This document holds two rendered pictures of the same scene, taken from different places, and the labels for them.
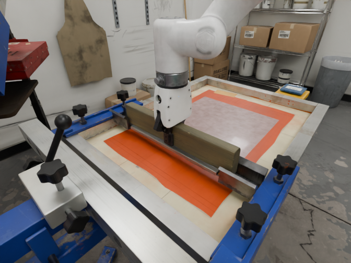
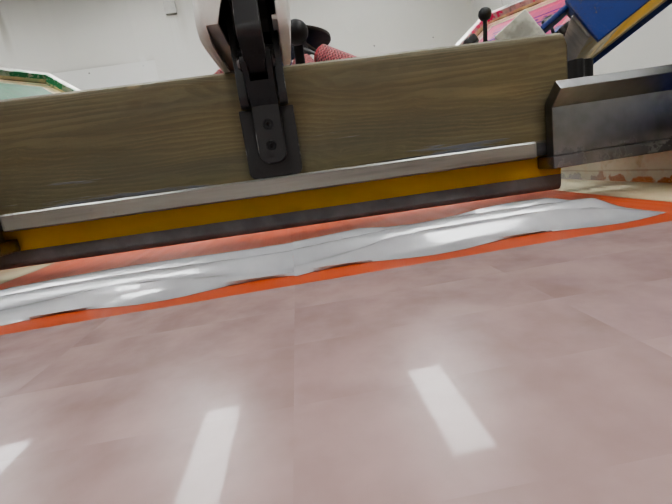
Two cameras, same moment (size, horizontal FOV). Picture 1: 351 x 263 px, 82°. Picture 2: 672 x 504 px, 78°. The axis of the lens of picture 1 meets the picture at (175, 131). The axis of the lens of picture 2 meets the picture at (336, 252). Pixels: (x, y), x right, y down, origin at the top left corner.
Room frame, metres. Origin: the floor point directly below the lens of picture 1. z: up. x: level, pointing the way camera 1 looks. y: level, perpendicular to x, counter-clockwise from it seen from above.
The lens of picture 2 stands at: (0.68, -0.17, 1.00)
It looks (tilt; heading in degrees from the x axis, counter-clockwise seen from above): 12 degrees down; 135
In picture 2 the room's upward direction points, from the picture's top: 9 degrees counter-clockwise
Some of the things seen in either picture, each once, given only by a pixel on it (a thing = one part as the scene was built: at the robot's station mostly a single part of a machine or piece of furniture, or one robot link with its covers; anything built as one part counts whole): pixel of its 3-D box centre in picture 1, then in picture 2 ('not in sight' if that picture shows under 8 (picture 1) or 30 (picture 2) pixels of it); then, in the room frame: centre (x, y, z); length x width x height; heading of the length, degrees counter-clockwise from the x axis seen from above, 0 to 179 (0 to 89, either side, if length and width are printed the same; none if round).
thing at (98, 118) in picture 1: (106, 121); not in sight; (0.62, 0.24, 0.98); 0.30 x 0.05 x 0.07; 138
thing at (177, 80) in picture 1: (170, 76); not in sight; (0.46, 0.01, 1.19); 0.09 x 0.07 x 0.03; 138
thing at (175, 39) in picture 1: (188, 45); not in sight; (0.45, -0.03, 1.26); 0.15 x 0.10 x 0.11; 79
